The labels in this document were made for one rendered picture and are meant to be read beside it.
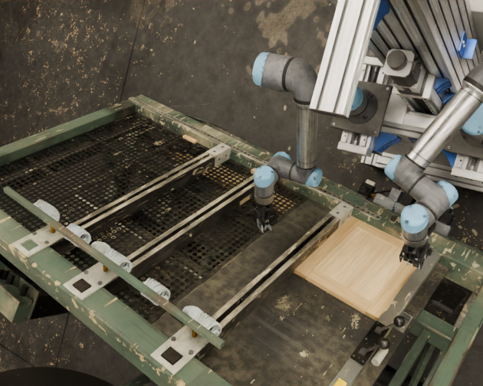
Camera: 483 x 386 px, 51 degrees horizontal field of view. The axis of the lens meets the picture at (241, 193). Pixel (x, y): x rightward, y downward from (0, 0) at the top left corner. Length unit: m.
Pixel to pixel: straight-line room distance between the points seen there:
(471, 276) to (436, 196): 0.79
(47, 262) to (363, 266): 1.22
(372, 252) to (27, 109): 3.86
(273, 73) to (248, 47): 2.10
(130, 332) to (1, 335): 3.83
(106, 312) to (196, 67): 2.63
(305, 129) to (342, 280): 0.64
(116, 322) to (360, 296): 0.91
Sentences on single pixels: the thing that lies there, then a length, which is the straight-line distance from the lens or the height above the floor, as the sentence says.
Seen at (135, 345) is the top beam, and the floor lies 1.96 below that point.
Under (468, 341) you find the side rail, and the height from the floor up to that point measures 1.25.
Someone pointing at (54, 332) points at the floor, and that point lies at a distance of 4.91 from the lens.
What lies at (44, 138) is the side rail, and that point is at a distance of 2.79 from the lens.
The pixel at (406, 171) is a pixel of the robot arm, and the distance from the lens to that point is 1.61.
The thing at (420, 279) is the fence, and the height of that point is 1.08.
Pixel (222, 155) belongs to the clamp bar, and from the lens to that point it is 2.62.
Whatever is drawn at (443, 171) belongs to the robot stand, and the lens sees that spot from 3.00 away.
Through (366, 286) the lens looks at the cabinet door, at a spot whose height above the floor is 1.20.
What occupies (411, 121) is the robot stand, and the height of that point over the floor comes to 0.95.
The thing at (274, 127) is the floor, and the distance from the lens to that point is 3.59.
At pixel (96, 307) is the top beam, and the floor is 1.94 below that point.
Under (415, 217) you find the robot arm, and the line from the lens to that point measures 1.53.
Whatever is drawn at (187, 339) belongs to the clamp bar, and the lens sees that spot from 1.65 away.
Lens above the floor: 3.19
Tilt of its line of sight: 61 degrees down
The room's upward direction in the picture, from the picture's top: 83 degrees counter-clockwise
